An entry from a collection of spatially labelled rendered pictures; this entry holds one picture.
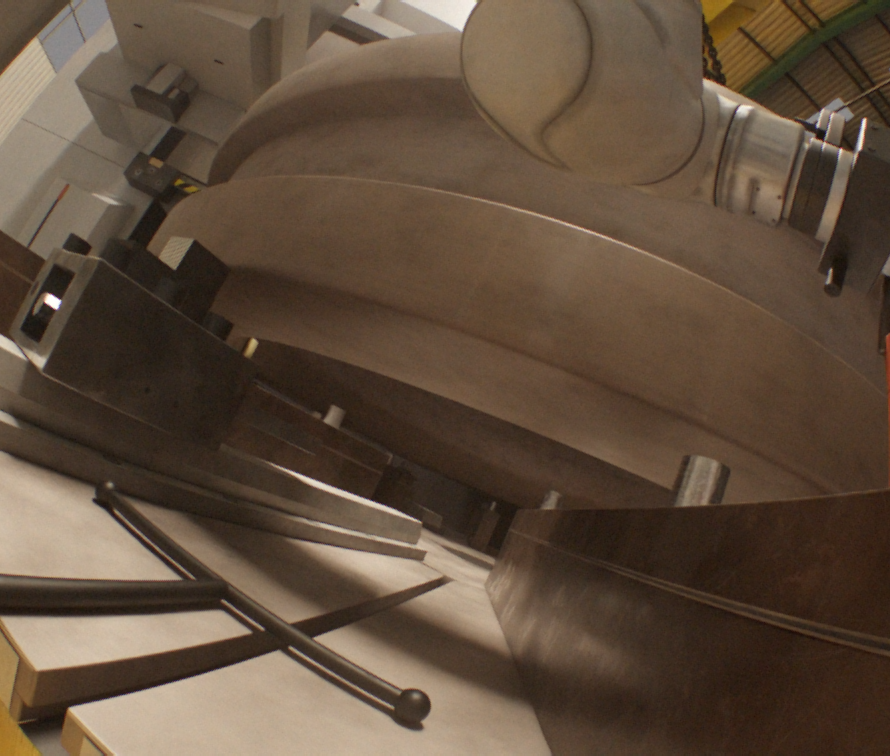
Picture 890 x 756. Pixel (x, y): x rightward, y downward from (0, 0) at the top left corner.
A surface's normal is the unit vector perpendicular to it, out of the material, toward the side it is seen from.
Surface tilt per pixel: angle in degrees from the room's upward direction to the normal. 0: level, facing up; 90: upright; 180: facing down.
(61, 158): 90
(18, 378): 71
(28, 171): 90
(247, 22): 90
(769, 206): 168
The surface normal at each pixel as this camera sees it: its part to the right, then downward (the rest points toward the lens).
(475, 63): -0.62, 0.37
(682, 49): 0.68, 0.28
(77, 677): 0.90, 0.34
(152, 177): 0.29, -0.11
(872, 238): -0.59, 0.78
